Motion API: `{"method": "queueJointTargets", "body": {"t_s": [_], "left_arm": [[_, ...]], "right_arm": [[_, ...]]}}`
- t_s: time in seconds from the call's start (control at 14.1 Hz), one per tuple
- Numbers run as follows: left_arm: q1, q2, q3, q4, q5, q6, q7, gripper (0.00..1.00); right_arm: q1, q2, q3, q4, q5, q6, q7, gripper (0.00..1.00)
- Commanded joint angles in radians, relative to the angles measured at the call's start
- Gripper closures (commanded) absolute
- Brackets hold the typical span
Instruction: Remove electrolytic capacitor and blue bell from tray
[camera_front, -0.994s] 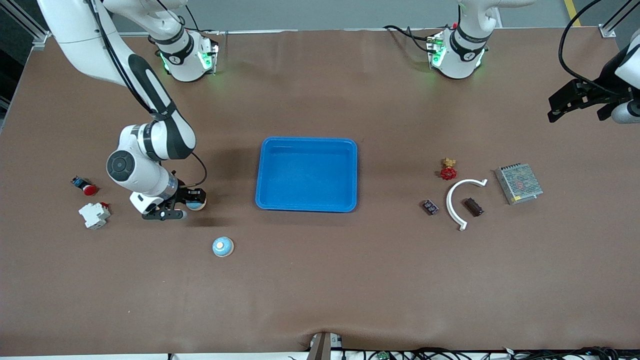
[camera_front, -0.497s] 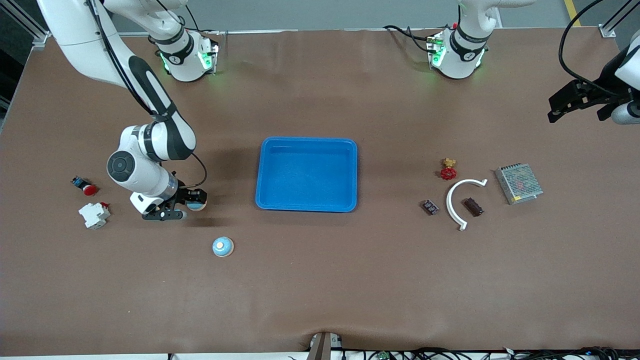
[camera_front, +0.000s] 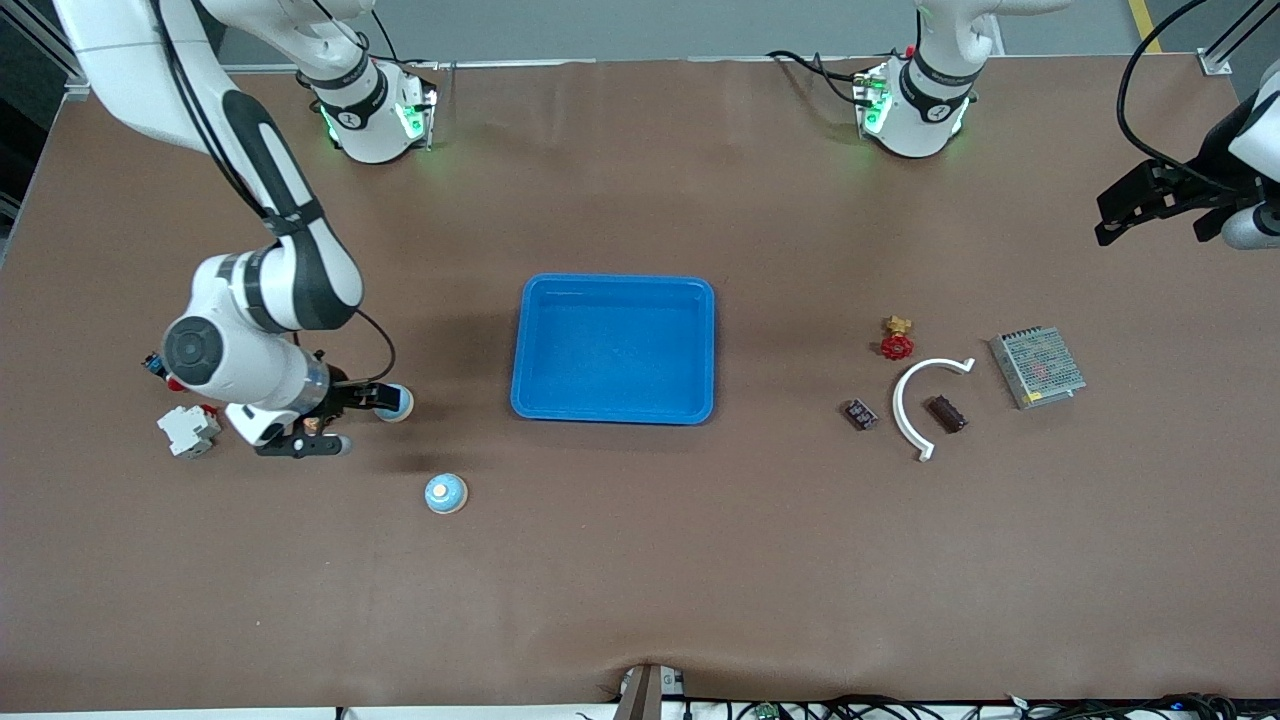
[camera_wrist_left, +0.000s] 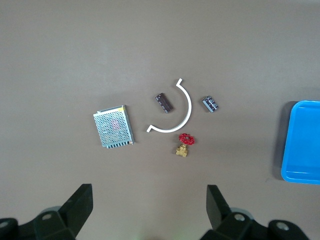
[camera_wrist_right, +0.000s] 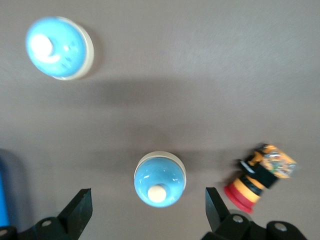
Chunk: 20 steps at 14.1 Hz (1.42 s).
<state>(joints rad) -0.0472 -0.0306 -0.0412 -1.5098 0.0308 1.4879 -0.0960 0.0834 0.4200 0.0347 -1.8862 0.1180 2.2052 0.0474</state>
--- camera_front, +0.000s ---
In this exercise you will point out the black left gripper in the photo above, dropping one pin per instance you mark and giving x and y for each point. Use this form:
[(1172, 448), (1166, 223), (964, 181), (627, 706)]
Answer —
[(1203, 176)]

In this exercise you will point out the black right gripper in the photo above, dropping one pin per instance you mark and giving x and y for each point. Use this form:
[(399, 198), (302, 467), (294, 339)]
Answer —
[(346, 396)]

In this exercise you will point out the light blue dome bell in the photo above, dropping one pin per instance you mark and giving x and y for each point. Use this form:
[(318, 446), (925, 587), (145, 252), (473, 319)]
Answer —
[(398, 412), (445, 495)]

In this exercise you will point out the dark brown cylindrical capacitor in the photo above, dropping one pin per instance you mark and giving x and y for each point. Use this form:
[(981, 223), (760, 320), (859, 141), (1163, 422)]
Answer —
[(947, 414), (860, 414)]

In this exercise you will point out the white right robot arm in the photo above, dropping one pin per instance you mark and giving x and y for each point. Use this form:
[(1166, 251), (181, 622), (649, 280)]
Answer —
[(110, 70)]

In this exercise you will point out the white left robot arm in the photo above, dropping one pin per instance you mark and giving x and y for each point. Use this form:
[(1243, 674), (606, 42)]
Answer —
[(925, 120)]

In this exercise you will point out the white circuit breaker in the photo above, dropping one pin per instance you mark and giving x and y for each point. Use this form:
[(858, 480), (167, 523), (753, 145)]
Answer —
[(187, 432)]

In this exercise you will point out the perforated metal power supply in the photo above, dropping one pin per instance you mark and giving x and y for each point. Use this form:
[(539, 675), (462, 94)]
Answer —
[(1038, 367)]

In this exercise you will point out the red pushbutton with blue body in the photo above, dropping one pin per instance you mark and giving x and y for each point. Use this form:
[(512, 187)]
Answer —
[(152, 364)]

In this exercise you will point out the blue plastic tray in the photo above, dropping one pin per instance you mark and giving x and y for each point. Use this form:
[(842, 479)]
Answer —
[(620, 350)]

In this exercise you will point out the red handwheel brass valve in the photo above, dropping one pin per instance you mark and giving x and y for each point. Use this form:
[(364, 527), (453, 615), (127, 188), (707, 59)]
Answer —
[(897, 347)]

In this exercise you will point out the white curved plastic clamp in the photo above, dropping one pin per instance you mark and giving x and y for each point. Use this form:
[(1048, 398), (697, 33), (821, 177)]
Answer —
[(897, 410)]

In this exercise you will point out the small green circuit board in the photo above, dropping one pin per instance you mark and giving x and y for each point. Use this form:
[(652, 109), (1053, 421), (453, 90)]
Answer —
[(765, 711)]

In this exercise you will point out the aluminium frame post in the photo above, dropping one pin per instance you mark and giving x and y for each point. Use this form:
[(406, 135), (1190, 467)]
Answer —
[(74, 90), (1215, 62)]

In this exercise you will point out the brown camera mount post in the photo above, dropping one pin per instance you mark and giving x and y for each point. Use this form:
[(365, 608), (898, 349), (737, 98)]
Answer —
[(645, 695)]

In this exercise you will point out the silver table edge rail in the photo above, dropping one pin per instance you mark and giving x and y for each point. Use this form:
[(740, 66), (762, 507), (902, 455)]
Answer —
[(600, 61)]

